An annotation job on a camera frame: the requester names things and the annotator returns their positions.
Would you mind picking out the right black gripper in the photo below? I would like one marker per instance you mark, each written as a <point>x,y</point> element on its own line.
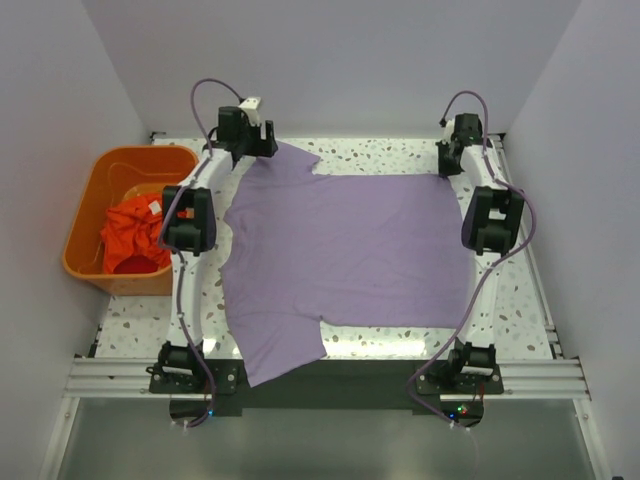
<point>444,170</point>

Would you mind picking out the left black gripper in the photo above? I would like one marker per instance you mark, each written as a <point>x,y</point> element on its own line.
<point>266,147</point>

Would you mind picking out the purple t shirt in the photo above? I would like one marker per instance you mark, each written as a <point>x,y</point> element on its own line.
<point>347,250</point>

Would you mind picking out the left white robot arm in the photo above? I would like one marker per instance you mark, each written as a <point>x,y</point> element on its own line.
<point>189,229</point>

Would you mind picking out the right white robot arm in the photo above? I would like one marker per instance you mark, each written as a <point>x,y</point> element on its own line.
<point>489,231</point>

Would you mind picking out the orange plastic bin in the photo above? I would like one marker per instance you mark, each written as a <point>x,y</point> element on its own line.
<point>120,174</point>

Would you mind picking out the orange t shirt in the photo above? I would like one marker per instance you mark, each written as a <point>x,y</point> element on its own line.
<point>130,236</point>

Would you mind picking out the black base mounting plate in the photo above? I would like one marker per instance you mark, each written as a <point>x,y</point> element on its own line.
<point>222,389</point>

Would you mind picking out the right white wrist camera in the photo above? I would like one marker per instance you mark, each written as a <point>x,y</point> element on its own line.
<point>449,133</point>

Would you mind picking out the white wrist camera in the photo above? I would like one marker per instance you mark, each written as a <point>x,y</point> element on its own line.
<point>449,133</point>
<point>251,106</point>

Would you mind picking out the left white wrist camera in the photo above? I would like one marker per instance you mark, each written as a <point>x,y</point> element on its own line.
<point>251,106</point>

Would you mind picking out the aluminium frame rail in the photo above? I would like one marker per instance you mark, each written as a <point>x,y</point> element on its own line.
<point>522,379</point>

